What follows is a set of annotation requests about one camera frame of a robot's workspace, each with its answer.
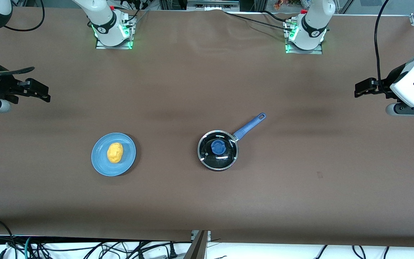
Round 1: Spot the yellow potato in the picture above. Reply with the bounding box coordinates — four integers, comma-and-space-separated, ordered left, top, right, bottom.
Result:
107, 142, 124, 164

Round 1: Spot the glass lid with blue knob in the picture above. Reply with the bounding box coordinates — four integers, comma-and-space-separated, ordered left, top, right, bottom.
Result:
199, 131, 238, 169

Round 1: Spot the blue round plate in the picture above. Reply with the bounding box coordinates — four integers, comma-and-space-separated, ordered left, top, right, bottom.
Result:
91, 132, 137, 177

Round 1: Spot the brown table cover sheet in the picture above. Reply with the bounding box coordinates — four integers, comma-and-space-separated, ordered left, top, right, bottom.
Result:
0, 7, 414, 249

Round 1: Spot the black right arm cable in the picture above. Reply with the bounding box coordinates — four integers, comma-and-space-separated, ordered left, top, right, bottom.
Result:
0, 0, 46, 76

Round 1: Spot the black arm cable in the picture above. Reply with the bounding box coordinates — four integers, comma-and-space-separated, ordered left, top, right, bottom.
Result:
373, 0, 395, 95
0, 0, 46, 76

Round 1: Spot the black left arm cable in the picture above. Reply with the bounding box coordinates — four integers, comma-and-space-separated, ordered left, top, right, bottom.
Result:
373, 0, 395, 95

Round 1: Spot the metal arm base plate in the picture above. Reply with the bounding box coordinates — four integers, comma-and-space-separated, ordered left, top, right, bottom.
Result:
95, 14, 134, 50
285, 19, 323, 55

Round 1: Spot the black base cable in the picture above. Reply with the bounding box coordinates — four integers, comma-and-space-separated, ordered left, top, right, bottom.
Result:
224, 12, 291, 30
122, 6, 151, 27
260, 10, 294, 23

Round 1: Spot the aluminium frame post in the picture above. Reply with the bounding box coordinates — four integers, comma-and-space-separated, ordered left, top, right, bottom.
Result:
183, 230, 212, 259

